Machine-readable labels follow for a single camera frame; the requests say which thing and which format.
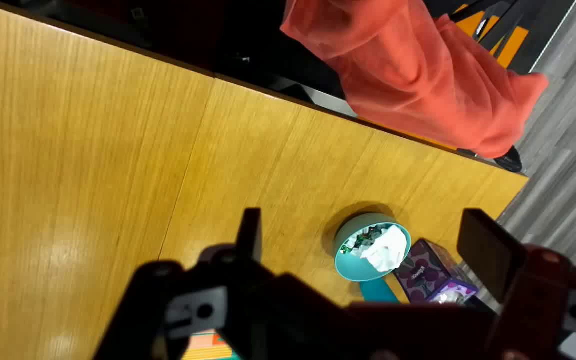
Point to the teal cup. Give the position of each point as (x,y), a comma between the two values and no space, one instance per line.
(377,290)

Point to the teal bowl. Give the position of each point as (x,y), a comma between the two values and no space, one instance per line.
(369,246)

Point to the orange-red cloth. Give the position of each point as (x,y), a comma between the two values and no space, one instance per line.
(413,73)

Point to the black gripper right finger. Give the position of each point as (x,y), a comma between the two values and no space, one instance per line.
(534,286)

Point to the purple patterned tissue box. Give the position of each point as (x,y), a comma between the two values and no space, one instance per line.
(431,277)

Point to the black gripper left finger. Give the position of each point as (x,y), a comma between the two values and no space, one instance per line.
(227,290)

